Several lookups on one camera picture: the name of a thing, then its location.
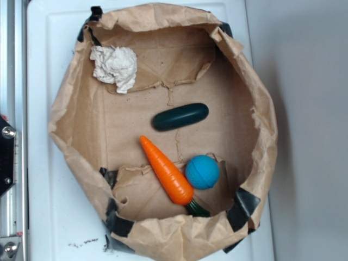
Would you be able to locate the blue golf ball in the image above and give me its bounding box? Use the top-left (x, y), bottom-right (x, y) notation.
top-left (185, 155), bottom-right (220, 190)

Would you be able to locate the brown paper bag bin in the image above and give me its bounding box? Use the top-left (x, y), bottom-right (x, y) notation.
top-left (48, 3), bottom-right (278, 260)

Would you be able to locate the white plastic tray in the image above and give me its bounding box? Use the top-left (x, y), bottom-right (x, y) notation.
top-left (27, 1), bottom-right (275, 260)

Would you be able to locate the black metal bracket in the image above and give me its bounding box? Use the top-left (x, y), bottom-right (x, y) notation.
top-left (0, 115), bottom-right (16, 197)

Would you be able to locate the aluminium frame rail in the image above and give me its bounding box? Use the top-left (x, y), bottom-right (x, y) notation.
top-left (1, 1), bottom-right (29, 260)

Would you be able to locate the dark green plastic pickle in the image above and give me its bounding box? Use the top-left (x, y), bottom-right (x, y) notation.
top-left (152, 103), bottom-right (209, 132)

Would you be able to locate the orange plastic carrot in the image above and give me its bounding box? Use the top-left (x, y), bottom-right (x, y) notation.
top-left (140, 135), bottom-right (210, 218)

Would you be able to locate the crumpled white paper ball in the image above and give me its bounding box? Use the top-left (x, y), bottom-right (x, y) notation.
top-left (90, 46), bottom-right (138, 94)

